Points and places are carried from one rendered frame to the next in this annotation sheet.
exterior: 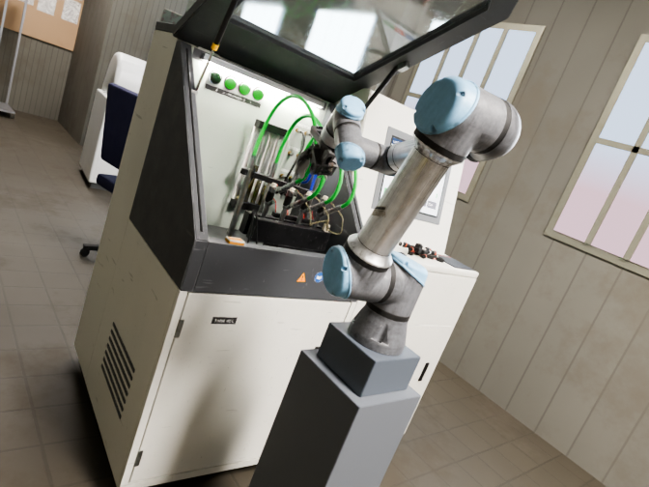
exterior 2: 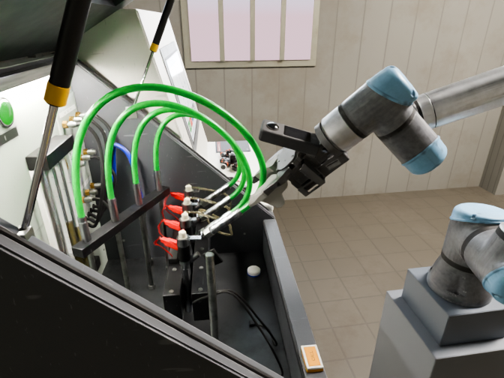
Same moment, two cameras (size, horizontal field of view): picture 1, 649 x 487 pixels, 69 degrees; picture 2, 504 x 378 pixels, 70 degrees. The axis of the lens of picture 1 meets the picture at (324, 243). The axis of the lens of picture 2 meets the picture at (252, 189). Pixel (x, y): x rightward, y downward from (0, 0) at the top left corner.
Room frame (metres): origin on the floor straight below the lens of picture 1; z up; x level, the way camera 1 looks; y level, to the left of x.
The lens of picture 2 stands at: (1.16, 0.70, 1.52)
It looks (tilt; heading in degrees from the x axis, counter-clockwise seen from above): 25 degrees down; 305
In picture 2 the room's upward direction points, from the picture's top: straight up
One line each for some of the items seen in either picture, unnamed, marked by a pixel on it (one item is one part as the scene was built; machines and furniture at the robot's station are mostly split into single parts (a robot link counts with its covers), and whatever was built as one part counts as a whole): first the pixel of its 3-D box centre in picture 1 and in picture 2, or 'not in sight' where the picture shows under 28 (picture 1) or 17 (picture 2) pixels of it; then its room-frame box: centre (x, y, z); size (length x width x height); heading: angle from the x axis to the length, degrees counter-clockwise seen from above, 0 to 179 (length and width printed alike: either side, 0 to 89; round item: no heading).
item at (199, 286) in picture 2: (283, 240); (191, 272); (1.74, 0.15, 0.91); 0.34 x 0.10 x 0.15; 131
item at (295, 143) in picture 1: (298, 155); (82, 156); (2.02, 0.23, 1.20); 0.13 x 0.03 x 0.31; 131
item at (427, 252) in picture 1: (422, 249); (232, 157); (2.04, -0.41, 1.01); 0.23 x 0.11 x 0.06; 131
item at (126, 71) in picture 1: (126, 124); not in sight; (4.86, 2.35, 0.66); 0.76 x 0.61 x 1.32; 43
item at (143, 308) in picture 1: (212, 351); not in sight; (1.69, 0.26, 0.39); 0.70 x 0.58 x 0.79; 131
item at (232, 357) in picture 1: (247, 385); not in sight; (1.47, 0.08, 0.44); 0.65 x 0.02 x 0.68; 131
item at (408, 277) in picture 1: (397, 281); (476, 232); (1.14, -0.20, 1.07); 0.13 x 0.12 x 0.14; 121
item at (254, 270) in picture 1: (285, 272); (286, 307); (1.48, 0.09, 0.87); 0.62 x 0.04 x 0.16; 131
